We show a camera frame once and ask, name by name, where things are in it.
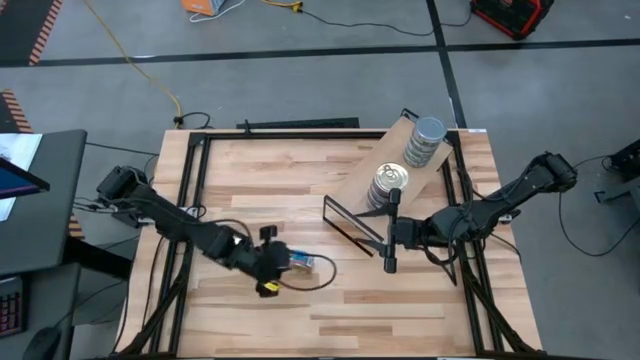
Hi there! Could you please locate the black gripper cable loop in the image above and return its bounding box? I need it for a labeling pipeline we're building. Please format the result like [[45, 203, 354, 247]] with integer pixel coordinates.
[[276, 253, 338, 293]]

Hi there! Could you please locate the red and black case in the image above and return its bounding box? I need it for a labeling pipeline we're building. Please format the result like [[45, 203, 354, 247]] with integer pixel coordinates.
[[469, 0, 555, 41]]

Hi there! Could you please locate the black floor stand equipment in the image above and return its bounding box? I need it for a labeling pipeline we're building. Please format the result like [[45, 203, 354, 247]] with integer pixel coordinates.
[[593, 138, 640, 206]]

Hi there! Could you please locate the white paper sheet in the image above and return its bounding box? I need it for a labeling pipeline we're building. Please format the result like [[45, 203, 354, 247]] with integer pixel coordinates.
[[0, 132, 44, 222]]

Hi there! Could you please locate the black floor cable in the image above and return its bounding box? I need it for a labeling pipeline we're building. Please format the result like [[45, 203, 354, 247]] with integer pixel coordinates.
[[299, 7, 474, 38], [558, 153, 640, 259]]

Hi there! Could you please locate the black mat orange striped edge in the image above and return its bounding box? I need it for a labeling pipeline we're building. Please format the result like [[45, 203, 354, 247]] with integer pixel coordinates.
[[0, 88, 34, 135], [66, 212, 86, 240], [0, 0, 65, 67]]

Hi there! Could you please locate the black aluminium rig frame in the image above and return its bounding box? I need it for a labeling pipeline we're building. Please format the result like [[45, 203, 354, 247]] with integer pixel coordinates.
[[115, 128, 544, 360]]

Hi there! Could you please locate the black ribbed bar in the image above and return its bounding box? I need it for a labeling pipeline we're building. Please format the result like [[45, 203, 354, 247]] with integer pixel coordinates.
[[235, 116, 361, 131]]

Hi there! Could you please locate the white floor cable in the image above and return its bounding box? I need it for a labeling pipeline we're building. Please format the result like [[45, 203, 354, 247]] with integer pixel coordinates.
[[188, 0, 247, 24]]

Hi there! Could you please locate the orange box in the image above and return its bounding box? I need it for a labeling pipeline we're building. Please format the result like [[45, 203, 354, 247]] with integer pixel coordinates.
[[179, 0, 229, 17]]

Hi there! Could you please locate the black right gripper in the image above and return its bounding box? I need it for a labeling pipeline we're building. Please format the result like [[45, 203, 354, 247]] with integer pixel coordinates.
[[354, 187, 432, 275]]

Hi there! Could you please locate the yellow cable plug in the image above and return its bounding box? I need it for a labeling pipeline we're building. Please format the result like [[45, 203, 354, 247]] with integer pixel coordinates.
[[259, 0, 305, 14]]

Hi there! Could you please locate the monitor with blue screen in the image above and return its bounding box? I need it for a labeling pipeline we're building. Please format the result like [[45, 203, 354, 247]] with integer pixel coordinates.
[[0, 157, 52, 201]]

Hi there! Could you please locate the grey desk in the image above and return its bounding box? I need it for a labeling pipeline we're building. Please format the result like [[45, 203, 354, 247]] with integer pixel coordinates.
[[0, 128, 132, 360]]

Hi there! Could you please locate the wooden shelf black metal frame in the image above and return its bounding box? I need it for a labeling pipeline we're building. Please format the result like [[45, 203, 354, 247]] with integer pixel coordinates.
[[322, 107, 455, 257]]

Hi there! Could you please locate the black keyboard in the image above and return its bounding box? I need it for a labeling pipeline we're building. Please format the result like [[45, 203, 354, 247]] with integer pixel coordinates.
[[0, 276, 26, 339]]

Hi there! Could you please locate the black computer mouse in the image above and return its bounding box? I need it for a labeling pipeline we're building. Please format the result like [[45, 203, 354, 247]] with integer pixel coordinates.
[[21, 326, 63, 360]]

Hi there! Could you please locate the black plug cable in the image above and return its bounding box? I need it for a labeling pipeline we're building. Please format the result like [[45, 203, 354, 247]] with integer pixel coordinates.
[[172, 111, 213, 130]]

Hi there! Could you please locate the yellow hanging cable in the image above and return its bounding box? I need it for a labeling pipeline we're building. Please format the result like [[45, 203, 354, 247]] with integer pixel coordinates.
[[82, 0, 184, 119]]

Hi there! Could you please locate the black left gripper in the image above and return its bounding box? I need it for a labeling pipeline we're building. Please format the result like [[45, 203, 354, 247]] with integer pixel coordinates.
[[248, 224, 296, 299]]

